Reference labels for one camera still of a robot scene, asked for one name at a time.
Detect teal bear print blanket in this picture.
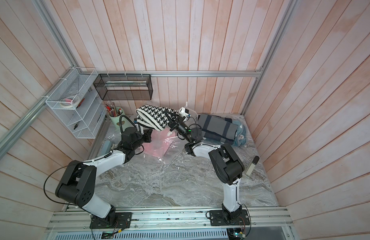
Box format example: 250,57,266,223
232,120,247,147

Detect houndstooth patterned cloth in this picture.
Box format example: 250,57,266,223
136,105,178,131

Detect black mesh wall basket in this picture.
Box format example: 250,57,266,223
94,74,153,101

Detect pens in cup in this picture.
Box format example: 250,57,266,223
106,101,122,117

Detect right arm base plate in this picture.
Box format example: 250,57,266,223
206,209,251,226

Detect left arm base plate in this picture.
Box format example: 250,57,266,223
90,212,133,230

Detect green pen cup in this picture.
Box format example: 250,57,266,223
109,107,125,131

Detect aluminium rail base frame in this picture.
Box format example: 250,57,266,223
44,207,299,240

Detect tape roll on shelf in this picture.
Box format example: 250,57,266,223
60,96,81,109

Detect white wire shelf rack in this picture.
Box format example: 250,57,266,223
46,68,106,139

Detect grey navy cloth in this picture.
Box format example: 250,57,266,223
197,114,238,145

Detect pink fleece cloth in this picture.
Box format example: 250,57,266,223
143,129,175,159

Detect clear plastic vacuum bag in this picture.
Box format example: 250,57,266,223
106,115,176,165

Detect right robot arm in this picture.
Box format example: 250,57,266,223
164,110,247,225

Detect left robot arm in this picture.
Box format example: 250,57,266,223
55,127,153,221

